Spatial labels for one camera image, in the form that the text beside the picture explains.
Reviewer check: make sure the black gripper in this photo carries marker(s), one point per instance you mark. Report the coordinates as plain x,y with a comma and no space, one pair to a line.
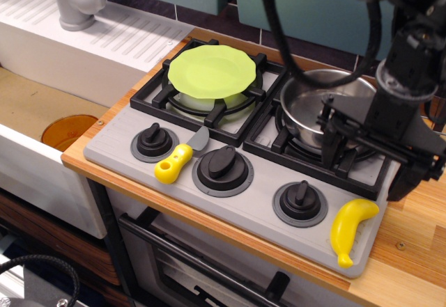
384,125

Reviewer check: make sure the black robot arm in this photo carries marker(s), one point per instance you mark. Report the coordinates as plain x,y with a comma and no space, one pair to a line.
414,68

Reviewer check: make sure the yellow toy banana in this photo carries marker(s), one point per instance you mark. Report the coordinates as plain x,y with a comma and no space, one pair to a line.
344,228

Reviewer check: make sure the right black burner grate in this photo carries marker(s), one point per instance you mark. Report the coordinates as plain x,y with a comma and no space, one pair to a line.
359,171

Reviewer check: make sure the black burner grate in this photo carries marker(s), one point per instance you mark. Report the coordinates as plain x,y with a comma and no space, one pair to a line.
359,171
228,119

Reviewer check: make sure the right black stove knob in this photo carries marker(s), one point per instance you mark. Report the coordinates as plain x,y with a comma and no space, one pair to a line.
300,204

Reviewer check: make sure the black stove knob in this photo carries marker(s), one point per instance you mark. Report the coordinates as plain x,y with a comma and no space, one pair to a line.
223,172
300,204
153,144

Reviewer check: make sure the stainless steel pan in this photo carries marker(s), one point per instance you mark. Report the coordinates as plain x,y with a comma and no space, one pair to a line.
301,106

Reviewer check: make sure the grey toy stove top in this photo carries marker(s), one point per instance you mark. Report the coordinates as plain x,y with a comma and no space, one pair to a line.
250,211

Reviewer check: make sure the middle black stove knob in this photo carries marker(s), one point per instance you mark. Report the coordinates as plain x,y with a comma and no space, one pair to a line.
223,172

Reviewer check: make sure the left black burner grate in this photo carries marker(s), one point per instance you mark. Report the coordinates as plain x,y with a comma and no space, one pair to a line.
228,119

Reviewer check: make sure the light green plastic plate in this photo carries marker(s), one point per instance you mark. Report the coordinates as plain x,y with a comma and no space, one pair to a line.
212,72

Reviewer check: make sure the left black stove knob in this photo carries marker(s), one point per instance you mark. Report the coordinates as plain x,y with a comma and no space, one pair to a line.
153,144

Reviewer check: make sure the toy oven door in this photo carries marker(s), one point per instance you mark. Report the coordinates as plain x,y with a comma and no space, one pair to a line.
188,267

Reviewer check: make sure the orange plastic bowl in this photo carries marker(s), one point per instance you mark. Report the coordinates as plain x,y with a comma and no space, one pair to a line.
62,133

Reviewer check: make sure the white toy sink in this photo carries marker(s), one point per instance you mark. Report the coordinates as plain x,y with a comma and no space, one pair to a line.
48,73

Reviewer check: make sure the right teal wall cabinet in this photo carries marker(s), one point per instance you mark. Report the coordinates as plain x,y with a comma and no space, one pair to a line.
339,24

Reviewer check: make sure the yellow handled toy knife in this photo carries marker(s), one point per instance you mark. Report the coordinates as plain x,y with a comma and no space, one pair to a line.
167,170

